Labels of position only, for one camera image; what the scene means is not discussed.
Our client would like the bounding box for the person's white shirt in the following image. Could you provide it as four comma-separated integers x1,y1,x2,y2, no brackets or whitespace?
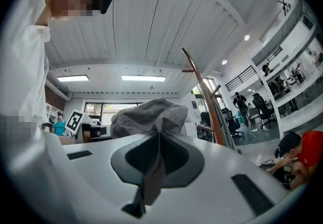
0,0,51,128

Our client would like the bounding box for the black framed window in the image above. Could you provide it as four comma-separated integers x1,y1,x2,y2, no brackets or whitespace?
84,102,144,126

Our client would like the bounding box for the wooden coat rack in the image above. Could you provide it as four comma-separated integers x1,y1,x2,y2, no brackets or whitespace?
181,47,227,147

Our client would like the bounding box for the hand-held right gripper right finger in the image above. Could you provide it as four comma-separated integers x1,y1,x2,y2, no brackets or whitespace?
159,131,205,189

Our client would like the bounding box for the white floor cable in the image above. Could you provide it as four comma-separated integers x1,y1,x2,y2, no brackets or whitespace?
249,128,259,145

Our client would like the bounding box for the rectangular ceiling light panel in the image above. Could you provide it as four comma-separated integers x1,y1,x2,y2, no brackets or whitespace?
121,75,167,82
57,74,90,83

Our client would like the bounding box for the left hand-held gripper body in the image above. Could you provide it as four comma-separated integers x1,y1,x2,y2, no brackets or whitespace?
65,108,101,142

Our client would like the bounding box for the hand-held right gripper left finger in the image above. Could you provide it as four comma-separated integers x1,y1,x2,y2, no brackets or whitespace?
110,131,160,186

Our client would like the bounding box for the black head camera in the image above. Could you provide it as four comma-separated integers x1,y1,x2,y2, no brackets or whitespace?
99,0,114,15

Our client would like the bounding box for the grey metal stand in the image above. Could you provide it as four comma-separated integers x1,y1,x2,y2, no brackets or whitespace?
211,95,239,152

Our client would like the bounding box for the black balcony railing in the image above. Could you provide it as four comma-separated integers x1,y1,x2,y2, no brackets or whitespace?
225,65,257,92

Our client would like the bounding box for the grey cap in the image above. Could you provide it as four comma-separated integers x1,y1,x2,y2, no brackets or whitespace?
110,97,189,206

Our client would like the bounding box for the black office chair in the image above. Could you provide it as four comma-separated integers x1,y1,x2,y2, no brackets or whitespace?
252,93,275,130
221,107,244,139

